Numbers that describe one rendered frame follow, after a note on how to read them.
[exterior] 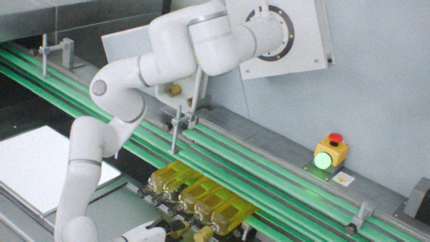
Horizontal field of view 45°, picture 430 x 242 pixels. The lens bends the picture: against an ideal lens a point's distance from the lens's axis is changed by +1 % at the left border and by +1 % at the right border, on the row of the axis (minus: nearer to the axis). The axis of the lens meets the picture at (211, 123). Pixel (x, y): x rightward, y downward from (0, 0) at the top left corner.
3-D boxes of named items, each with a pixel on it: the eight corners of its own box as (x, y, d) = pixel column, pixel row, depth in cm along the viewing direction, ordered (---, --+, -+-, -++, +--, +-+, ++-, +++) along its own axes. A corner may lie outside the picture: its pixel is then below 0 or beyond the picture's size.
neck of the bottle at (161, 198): (162, 197, 150) (150, 204, 147) (163, 189, 149) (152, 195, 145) (169, 202, 149) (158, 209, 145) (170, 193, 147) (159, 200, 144)
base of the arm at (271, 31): (244, 1, 144) (215, 8, 132) (285, -4, 137) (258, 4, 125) (251, 56, 148) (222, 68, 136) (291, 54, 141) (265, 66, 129)
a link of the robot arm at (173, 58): (162, 82, 135) (143, 22, 133) (245, 60, 125) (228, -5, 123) (144, 90, 127) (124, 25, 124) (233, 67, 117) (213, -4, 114)
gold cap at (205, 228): (210, 239, 139) (200, 247, 136) (201, 230, 141) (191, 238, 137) (216, 232, 137) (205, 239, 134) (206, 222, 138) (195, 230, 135)
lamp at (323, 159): (315, 162, 146) (310, 165, 144) (320, 148, 144) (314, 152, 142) (329, 169, 144) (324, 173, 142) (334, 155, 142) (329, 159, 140)
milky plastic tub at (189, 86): (170, 91, 183) (153, 97, 177) (178, 31, 172) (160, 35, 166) (208, 110, 175) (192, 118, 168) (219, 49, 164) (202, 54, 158)
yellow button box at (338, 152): (322, 154, 153) (310, 163, 148) (328, 133, 149) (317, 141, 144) (343, 165, 150) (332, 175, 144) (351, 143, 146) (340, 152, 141)
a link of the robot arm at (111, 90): (162, 66, 137) (119, 78, 143) (133, 42, 126) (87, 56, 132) (162, 113, 132) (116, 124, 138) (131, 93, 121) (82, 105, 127)
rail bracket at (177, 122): (183, 142, 168) (157, 156, 159) (191, 97, 160) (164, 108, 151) (190, 146, 167) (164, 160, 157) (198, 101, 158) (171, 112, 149)
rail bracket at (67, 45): (76, 64, 206) (27, 78, 189) (78, 25, 198) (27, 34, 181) (84, 69, 204) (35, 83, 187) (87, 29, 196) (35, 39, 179)
